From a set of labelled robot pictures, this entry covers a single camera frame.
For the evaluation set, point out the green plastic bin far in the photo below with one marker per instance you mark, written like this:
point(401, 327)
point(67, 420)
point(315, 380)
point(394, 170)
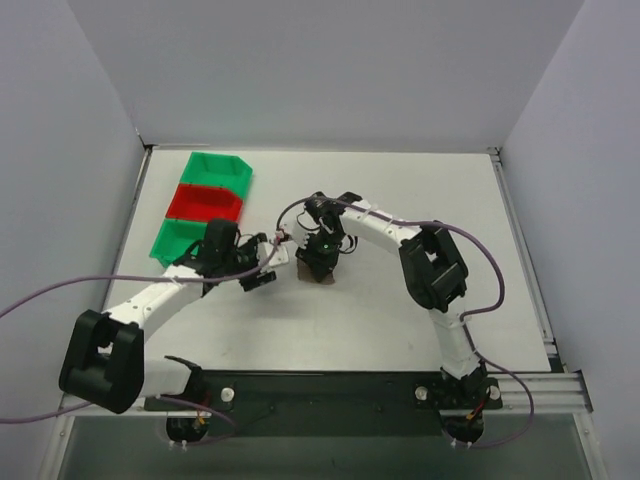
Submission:
point(220, 171)

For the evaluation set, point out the green plastic bin near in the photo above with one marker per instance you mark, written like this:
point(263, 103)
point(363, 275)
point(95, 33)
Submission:
point(173, 239)

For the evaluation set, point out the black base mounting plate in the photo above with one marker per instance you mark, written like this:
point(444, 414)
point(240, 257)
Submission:
point(292, 420)

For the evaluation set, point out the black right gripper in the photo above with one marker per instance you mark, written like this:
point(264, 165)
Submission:
point(320, 266)

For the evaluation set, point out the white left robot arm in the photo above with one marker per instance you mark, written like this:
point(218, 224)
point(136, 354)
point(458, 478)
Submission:
point(105, 362)

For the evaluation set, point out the tan sock with striped cuff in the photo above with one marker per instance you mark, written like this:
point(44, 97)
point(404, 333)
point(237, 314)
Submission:
point(319, 272)

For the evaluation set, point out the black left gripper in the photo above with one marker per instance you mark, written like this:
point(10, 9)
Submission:
point(258, 279)

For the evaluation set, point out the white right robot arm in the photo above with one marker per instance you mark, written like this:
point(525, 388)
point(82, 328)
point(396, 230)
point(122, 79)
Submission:
point(433, 269)

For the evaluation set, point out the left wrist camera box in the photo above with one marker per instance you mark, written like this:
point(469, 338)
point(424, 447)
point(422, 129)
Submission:
point(277, 255)

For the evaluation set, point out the red plastic bin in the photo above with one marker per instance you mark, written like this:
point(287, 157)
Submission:
point(200, 203)

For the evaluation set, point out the aluminium front frame rail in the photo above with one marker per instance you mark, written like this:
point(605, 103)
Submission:
point(539, 393)

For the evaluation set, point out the green plastic bin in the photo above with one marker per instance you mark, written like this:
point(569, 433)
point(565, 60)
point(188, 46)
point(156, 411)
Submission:
point(173, 239)
point(220, 171)

